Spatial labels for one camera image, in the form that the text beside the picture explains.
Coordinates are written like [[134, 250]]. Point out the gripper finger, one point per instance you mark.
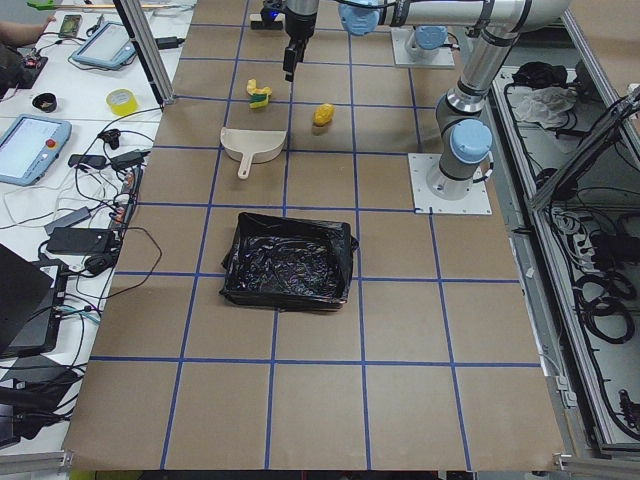
[[289, 63], [300, 50]]

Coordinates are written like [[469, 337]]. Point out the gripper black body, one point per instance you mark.
[[299, 29]]

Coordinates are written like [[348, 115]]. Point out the green yellow sponge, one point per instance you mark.
[[258, 101]]

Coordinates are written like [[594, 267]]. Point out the croissant bread piece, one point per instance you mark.
[[253, 89]]

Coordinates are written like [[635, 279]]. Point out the yellow round bread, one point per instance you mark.
[[323, 114]]

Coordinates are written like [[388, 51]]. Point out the beige plastic dustpan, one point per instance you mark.
[[249, 147]]

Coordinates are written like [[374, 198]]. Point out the person forearm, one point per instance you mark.
[[17, 34]]

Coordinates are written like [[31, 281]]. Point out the bin with black bag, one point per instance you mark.
[[289, 264]]

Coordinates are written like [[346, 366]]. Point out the yellow tape roll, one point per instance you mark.
[[122, 102]]

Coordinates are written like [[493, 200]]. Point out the blue teach pendant far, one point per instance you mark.
[[109, 47]]

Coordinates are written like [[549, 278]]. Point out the blue teach pendant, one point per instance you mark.
[[109, 47], [29, 146]]

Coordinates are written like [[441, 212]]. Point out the white crumpled cloth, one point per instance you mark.
[[547, 107]]

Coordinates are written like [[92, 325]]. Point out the blue teach pendant near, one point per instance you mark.
[[29, 146]]

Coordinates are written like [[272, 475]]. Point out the black power adapter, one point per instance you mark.
[[80, 241]]

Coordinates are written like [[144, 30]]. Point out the black laptop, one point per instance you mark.
[[31, 295]]

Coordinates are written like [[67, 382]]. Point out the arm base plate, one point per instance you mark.
[[434, 193], [406, 57]]

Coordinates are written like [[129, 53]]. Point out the aluminium frame post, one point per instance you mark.
[[139, 31]]

